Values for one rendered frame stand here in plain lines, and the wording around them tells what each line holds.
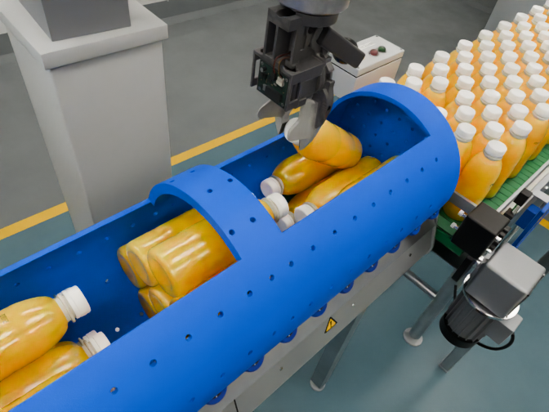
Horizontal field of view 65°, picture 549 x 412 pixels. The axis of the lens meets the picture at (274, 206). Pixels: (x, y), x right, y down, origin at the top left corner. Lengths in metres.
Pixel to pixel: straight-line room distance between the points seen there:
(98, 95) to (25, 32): 0.20
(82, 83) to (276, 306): 0.83
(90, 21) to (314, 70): 0.72
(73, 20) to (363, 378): 1.51
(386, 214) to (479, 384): 1.42
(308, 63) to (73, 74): 0.74
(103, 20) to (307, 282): 0.84
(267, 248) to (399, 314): 1.52
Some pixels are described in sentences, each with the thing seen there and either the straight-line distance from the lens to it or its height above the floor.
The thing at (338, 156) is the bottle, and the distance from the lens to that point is 0.75.
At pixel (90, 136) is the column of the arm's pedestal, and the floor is 0.84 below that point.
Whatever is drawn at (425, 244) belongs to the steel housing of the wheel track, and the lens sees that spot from 1.07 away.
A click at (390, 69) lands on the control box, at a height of 1.05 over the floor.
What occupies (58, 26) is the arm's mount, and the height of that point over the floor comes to 1.13.
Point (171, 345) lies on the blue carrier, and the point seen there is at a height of 1.19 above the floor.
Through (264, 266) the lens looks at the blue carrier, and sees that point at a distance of 0.52.
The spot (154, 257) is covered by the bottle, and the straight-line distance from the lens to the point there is 0.54.
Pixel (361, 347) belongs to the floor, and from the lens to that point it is 1.88.
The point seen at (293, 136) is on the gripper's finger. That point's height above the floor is 1.25.
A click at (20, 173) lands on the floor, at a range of 2.53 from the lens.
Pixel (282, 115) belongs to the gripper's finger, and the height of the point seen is 1.24.
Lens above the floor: 1.62
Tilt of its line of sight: 47 degrees down
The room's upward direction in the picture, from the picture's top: 10 degrees clockwise
